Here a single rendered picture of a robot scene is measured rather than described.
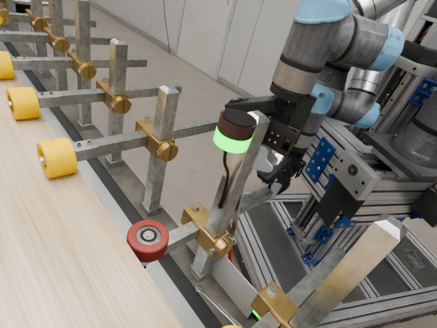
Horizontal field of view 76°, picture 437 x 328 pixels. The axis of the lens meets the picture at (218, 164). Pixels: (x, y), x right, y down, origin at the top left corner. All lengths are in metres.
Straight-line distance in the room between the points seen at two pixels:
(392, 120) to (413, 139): 0.24
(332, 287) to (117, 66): 0.73
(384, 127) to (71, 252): 1.06
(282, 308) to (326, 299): 0.12
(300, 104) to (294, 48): 0.10
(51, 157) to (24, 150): 0.15
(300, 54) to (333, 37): 0.05
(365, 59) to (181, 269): 0.62
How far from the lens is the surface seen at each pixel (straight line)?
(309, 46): 0.49
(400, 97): 1.18
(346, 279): 0.48
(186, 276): 0.78
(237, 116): 0.45
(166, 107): 0.67
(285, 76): 0.51
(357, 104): 0.84
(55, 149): 0.66
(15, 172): 0.73
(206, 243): 0.66
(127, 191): 0.96
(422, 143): 0.98
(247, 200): 0.78
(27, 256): 0.58
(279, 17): 3.55
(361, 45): 0.54
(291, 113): 0.55
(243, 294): 0.73
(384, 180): 0.94
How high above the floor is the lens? 1.36
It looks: 35 degrees down
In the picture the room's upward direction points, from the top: 17 degrees clockwise
